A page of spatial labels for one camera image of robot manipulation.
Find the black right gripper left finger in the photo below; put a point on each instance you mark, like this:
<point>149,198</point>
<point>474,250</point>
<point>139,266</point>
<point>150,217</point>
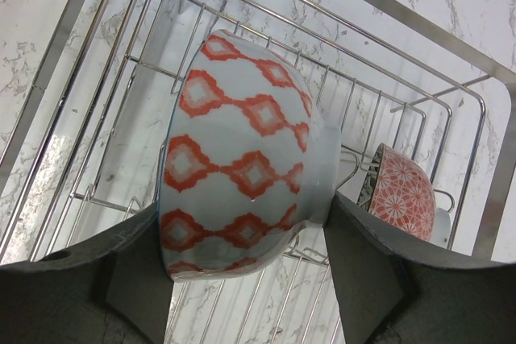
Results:
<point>109,288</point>

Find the black white floral bowl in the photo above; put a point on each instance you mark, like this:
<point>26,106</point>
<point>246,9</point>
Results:
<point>397,191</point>

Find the red diamond pattern bowl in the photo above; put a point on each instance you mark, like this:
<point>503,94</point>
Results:
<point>248,162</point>

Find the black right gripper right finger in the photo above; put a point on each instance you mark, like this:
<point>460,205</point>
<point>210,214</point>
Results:
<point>394,288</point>

